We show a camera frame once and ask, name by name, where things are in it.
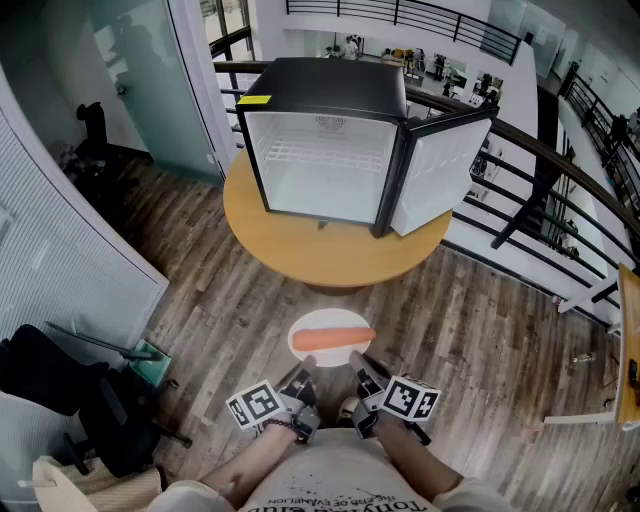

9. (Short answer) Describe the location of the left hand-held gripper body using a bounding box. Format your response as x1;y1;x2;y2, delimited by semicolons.
225;370;322;445

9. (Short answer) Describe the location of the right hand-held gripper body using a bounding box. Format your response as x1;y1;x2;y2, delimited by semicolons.
351;368;442;447

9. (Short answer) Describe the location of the orange sausage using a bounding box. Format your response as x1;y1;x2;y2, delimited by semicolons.
292;327;377;352

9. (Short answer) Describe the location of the white plate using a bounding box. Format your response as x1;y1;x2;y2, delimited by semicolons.
287;308;374;369

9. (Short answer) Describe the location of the black mini fridge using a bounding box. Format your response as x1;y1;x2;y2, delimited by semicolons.
235;56;501;239

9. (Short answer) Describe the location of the person's left forearm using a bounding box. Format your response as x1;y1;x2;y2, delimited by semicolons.
199;423;301;509

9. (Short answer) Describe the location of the person's right forearm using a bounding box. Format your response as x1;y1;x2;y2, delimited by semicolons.
374;414;464;504

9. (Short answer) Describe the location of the person's right white shoe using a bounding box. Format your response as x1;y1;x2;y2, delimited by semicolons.
336;397;360;427

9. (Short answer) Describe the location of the person's printed beige shirt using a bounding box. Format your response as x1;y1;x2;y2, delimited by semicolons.
148;427;517;512

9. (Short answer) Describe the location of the green dustpan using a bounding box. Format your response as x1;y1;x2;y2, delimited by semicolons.
129;338;173;388

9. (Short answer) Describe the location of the round wooden table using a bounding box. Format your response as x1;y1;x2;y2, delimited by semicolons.
222;148;454;296

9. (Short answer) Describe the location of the beige woven bag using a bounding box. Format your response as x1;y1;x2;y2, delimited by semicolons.
31;454;164;512

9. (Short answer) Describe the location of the black office chair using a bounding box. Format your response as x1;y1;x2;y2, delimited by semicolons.
0;323;194;479

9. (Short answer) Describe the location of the wooden handrail with black bars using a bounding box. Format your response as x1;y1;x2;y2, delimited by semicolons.
212;59;640;321

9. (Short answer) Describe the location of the black chair with clothes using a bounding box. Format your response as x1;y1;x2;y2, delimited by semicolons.
73;101;122;169

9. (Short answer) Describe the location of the frosted glass door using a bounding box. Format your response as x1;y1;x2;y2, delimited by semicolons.
84;0;227;185

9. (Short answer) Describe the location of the black balcony railing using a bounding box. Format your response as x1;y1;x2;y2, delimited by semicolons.
285;0;523;67

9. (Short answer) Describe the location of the long grey broom handle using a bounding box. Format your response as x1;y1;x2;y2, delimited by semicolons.
44;320;162;362

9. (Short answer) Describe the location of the wooden desk with white frame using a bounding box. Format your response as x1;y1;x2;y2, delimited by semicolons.
542;263;640;439

